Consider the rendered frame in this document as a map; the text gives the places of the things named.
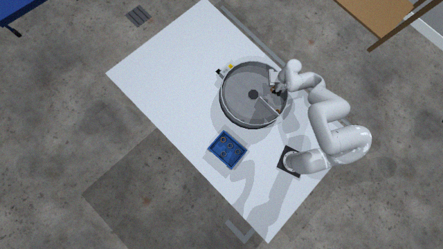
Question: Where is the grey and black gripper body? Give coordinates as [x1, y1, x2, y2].
[275, 82, 286, 93]

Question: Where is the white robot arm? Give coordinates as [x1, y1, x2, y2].
[268, 59, 372, 174]

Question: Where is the blue crate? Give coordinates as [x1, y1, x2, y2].
[208, 130, 247, 169]

